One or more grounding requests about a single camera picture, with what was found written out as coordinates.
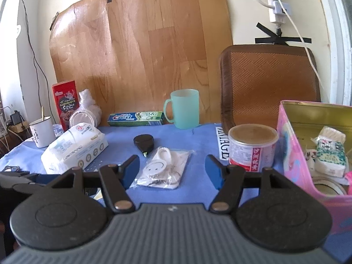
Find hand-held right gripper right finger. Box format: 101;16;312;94
205;155;297;214

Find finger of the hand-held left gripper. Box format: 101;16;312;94
29;174;55;185

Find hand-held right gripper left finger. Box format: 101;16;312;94
45;155;140;214

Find clear bag with smiley keychain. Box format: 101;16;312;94
129;147;196;190

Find pink tin box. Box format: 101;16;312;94
276;100;352;264

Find white soft packet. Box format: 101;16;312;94
315;126;348;178

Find clear tape roll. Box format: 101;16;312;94
312;176;348;196

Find black teardrop-shaped dispenser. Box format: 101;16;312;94
133;134;155;158

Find blue printed tablecloth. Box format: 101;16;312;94
0;122;284;207

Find can with beige lid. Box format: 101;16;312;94
228;124;279;172

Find white tissue pack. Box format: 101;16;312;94
41;124;108;174

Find white enamel mug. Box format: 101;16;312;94
29;116;56;148

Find toothpaste box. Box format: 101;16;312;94
107;111;165;127

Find green plastic cup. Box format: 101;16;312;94
163;89;200;130

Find red snack bag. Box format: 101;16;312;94
52;81;80;132

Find brown woven seat cushion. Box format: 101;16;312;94
218;44;322;135

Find wood-pattern sheet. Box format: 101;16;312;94
49;0;234;127

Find white power strip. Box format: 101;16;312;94
265;0;290;24

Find black wall cable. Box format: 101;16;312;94
20;0;58;94

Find white window frame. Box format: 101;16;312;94
313;0;352;105

